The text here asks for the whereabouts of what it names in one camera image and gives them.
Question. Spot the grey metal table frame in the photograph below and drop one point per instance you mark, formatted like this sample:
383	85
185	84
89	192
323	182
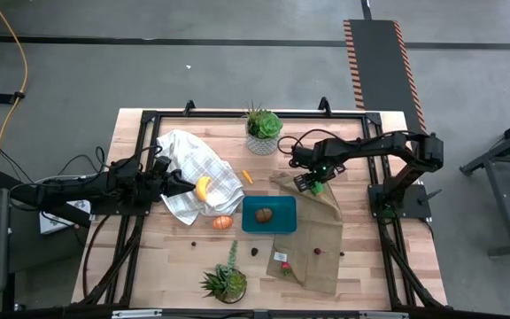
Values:
498	195

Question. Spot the white checked dish towel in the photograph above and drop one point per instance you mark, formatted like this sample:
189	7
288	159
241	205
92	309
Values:
193	159

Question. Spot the white labelled box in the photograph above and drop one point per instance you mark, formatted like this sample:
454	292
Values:
60	221

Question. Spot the yellow toy banana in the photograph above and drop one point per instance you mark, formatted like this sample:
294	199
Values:
202	189

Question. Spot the dark red toy cherry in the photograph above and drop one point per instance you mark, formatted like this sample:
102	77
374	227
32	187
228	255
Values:
317	251

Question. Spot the succulent in grey patterned pot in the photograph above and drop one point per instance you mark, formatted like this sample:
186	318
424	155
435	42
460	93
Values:
263	128

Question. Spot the red toy strawberry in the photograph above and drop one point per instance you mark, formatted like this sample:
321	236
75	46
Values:
285	267

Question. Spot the black metal table frame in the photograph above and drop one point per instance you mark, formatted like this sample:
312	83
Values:
259	115

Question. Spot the green yellow toy vegetable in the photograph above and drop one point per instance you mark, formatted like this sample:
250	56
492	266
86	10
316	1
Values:
318	189

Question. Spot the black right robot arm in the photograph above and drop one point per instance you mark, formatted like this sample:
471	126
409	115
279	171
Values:
370	146

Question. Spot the brown toy kiwi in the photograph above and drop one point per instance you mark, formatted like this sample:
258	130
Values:
264	215

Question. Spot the black toy blackberry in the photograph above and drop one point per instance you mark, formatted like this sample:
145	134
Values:
254	251

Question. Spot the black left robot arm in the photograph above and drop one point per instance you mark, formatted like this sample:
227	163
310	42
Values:
69	192

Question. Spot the black mat with striped edges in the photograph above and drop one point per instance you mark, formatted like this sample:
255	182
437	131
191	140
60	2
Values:
379	66

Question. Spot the small orange toy carrot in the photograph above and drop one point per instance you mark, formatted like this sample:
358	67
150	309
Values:
247	176

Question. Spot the blue plastic tupperware container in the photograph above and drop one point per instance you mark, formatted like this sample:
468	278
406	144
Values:
281	221

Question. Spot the tan burlap cloth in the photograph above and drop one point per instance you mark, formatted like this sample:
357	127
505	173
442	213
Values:
312	226

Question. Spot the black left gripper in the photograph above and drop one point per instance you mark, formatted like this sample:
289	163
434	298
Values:
156	187

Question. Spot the succulent plant in black pot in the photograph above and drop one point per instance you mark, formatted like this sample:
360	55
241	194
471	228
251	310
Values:
226	281

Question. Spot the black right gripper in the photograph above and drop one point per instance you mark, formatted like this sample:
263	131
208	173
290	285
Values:
323	167

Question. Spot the orange toy fruit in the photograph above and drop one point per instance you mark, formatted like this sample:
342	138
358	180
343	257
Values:
222	222

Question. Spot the white printed cloth tag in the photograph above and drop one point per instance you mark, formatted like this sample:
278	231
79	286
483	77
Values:
280	257

